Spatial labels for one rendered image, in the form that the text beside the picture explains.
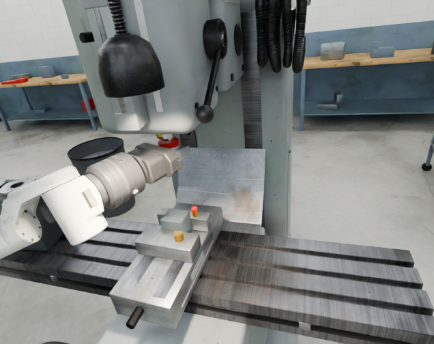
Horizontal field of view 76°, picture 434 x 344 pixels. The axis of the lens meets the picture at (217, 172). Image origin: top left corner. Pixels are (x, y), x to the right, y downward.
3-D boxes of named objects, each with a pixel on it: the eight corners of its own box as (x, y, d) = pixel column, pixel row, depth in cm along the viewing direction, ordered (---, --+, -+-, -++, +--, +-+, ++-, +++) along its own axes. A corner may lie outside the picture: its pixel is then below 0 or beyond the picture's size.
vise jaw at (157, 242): (192, 263, 65) (190, 251, 63) (137, 254, 70) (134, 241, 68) (201, 246, 70) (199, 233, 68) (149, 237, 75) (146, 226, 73)
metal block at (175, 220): (185, 241, 71) (181, 223, 69) (164, 238, 73) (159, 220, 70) (192, 228, 76) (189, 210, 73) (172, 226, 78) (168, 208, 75)
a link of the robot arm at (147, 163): (177, 142, 55) (127, 167, 47) (184, 184, 59) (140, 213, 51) (136, 133, 62) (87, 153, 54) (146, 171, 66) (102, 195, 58)
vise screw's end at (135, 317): (134, 330, 56) (132, 324, 55) (127, 328, 57) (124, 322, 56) (145, 312, 59) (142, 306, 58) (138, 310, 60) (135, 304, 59)
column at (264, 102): (285, 340, 145) (291, -22, 71) (199, 323, 158) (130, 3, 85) (290, 266, 187) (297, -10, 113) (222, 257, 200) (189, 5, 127)
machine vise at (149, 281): (175, 330, 59) (166, 295, 54) (117, 314, 64) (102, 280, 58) (224, 224, 88) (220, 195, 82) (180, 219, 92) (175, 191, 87)
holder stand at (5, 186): (48, 251, 85) (19, 196, 76) (-13, 249, 89) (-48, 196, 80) (71, 225, 96) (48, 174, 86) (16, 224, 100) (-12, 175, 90)
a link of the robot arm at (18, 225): (64, 166, 43) (-19, 205, 42) (93, 217, 45) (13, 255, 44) (79, 162, 49) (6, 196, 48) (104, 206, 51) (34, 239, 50)
